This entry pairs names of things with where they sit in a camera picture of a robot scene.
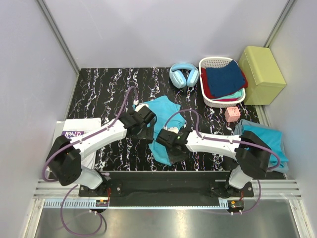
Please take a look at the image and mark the yellow-green storage box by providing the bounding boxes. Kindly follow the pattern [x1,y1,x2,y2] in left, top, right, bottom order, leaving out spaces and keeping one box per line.
[238,46,286,105]

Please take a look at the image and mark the purple cable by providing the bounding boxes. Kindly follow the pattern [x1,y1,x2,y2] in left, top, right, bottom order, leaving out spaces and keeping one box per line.
[164,109,282,215]
[43,86,139,236]

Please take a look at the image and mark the pile of teal t-shirts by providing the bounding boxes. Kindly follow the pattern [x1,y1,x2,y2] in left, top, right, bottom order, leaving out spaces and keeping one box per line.
[234,119,289,174]

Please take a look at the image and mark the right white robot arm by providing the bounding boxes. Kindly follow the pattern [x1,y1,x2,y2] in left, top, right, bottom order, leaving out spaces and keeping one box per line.
[156,129,270,197]

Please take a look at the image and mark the navy blue folded t-shirt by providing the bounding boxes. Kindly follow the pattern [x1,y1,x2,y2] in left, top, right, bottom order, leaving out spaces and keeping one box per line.
[206,60,247,98]

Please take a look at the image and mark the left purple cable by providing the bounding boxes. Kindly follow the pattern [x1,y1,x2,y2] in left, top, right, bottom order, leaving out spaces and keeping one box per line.
[43,86,139,236]

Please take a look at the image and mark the pink cube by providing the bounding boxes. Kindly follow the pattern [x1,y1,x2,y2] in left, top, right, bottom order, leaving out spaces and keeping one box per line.
[225,107,241,122]

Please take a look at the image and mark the teal folded t-shirt in basket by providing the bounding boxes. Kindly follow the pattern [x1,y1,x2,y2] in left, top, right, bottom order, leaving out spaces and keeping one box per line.
[217,89,243,101]

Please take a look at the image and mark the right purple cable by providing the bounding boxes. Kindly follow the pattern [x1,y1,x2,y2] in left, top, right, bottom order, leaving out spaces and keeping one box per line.
[164,109,282,215]

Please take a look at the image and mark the white paper sheets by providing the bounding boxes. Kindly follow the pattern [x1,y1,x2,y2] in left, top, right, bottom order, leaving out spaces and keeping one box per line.
[52,118,102,169]

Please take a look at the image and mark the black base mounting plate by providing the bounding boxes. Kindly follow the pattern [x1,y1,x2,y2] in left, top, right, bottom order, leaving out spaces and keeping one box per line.
[79,172,254,208]

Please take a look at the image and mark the white plastic laundry basket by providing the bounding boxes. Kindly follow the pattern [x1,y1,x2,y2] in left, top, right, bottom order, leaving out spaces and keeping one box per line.
[199,57,246,108]

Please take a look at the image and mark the turquoise t-shirt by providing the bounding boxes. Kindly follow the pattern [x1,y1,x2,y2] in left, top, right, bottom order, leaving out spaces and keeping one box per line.
[143,96,181,166]

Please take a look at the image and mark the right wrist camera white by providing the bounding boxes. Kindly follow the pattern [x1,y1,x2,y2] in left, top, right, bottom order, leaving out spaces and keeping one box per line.
[162,126,179,134]

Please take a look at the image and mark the aluminium rail frame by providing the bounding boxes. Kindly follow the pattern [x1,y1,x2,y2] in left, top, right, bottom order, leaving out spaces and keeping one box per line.
[24,179,317,238]

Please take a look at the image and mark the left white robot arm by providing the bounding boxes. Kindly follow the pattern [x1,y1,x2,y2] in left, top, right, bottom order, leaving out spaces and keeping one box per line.
[46,105,157,196]

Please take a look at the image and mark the light blue headphones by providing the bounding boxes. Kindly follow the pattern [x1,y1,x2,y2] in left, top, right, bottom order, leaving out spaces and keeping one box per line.
[169,63,200,89]

